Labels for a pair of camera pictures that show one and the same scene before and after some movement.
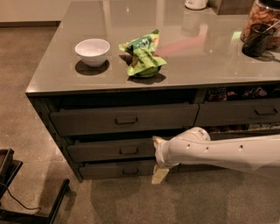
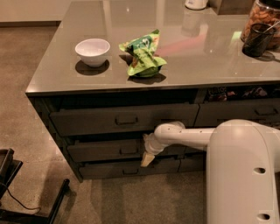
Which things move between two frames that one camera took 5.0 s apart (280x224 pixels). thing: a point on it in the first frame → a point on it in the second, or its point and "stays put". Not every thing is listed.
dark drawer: [112, 150] stays put
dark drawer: [117, 167] stays put
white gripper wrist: [161, 153] → [150, 144]
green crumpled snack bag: [143, 51] stays put
